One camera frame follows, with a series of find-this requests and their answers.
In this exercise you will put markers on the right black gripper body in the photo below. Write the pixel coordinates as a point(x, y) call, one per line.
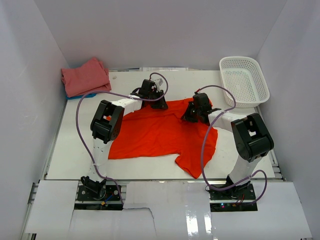
point(198, 110)

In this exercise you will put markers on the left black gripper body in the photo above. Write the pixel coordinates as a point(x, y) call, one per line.
point(155, 95)

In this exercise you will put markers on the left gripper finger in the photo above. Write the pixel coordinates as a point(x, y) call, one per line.
point(159, 104)
point(145, 104)

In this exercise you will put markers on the orange t shirt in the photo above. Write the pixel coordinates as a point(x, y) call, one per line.
point(156, 132)

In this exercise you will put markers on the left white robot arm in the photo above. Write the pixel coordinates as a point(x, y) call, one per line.
point(106, 126)

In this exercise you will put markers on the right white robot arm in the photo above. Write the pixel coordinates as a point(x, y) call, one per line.
point(251, 138)

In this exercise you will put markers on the papers at back edge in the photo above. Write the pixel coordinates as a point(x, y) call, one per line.
point(153, 69)

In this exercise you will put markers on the white plastic basket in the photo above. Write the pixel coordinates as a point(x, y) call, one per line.
point(243, 78)

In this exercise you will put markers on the folded blue t shirt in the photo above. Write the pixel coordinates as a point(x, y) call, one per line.
point(91, 95)

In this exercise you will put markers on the folded pink t shirt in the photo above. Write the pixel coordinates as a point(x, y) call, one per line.
point(91, 76)

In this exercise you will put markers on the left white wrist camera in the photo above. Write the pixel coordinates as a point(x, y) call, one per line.
point(158, 82)

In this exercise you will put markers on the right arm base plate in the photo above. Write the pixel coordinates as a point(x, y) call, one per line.
point(232, 201)

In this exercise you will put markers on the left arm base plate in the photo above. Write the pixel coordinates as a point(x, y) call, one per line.
point(108, 199)

